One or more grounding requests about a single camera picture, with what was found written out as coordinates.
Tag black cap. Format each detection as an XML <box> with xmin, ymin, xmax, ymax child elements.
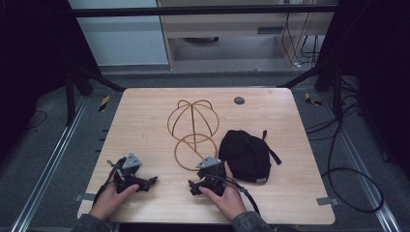
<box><xmin>218</xmin><ymin>129</ymin><xmax>282</xmax><ymax>185</ymax></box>

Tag gold wire hat stand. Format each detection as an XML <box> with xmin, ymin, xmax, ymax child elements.
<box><xmin>166</xmin><ymin>99</ymin><xmax>220</xmax><ymax>172</ymax></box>

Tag dark curtain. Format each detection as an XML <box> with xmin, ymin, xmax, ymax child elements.
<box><xmin>317</xmin><ymin>0</ymin><xmax>410</xmax><ymax>180</ymax></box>
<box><xmin>0</xmin><ymin>0</ymin><xmax>102</xmax><ymax>162</ymax></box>

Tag black floor cable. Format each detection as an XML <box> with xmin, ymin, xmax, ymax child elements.
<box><xmin>304</xmin><ymin>76</ymin><xmax>385</xmax><ymax>215</ymax></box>

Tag black cables under desk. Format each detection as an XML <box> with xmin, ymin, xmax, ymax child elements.
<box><xmin>280</xmin><ymin>3</ymin><xmax>321</xmax><ymax>70</ymax></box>

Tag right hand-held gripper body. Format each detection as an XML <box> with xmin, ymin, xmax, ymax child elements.
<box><xmin>194</xmin><ymin>156</ymin><xmax>227</xmax><ymax>196</ymax></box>

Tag black horizontal bar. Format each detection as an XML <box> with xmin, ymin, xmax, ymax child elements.
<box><xmin>69</xmin><ymin>4</ymin><xmax>339</xmax><ymax>18</ymax></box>

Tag person's right hand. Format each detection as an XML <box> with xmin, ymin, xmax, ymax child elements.
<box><xmin>198</xmin><ymin>160</ymin><xmax>248</xmax><ymax>222</ymax></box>

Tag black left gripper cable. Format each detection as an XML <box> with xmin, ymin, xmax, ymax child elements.
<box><xmin>92</xmin><ymin>157</ymin><xmax>128</xmax><ymax>207</ymax></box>

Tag person's left hand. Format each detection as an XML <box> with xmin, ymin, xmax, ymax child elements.
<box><xmin>88</xmin><ymin>183</ymin><xmax>140</xmax><ymax>222</ymax></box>

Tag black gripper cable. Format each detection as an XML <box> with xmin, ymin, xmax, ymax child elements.
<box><xmin>206</xmin><ymin>174</ymin><xmax>262</xmax><ymax>216</ymax></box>
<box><xmin>92</xmin><ymin>157</ymin><xmax>128</xmax><ymax>207</ymax></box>

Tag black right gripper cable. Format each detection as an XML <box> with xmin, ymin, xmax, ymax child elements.
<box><xmin>206</xmin><ymin>174</ymin><xmax>262</xmax><ymax>216</ymax></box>

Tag aluminium floor rail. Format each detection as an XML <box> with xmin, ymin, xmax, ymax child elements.
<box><xmin>320</xmin><ymin>92</ymin><xmax>403</xmax><ymax>232</ymax></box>
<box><xmin>10</xmin><ymin>96</ymin><xmax>89</xmax><ymax>232</ymax></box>

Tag white cabinet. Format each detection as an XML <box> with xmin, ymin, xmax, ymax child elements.
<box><xmin>67</xmin><ymin>0</ymin><xmax>170</xmax><ymax>68</ymax></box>

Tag grey metal table bracket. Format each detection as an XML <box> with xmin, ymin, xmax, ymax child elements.
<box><xmin>315</xmin><ymin>196</ymin><xmax>340</xmax><ymax>207</ymax></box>
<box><xmin>74</xmin><ymin>192</ymin><xmax>98</xmax><ymax>203</ymax></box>

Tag light wooden desk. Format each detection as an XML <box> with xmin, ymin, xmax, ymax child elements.
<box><xmin>156</xmin><ymin>0</ymin><xmax>339</xmax><ymax>71</ymax></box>

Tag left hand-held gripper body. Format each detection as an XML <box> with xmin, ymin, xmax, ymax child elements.
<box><xmin>112</xmin><ymin>153</ymin><xmax>150</xmax><ymax>194</ymax></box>

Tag yellow black striped tape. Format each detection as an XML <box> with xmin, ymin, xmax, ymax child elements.
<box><xmin>304</xmin><ymin>92</ymin><xmax>324</xmax><ymax>107</ymax></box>
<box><xmin>98</xmin><ymin>95</ymin><xmax>111</xmax><ymax>113</ymax></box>

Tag black metal stand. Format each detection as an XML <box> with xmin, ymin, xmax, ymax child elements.
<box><xmin>63</xmin><ymin>62</ymin><xmax>126</xmax><ymax>128</ymax></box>
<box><xmin>277</xmin><ymin>62</ymin><xmax>344</xmax><ymax>123</ymax></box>

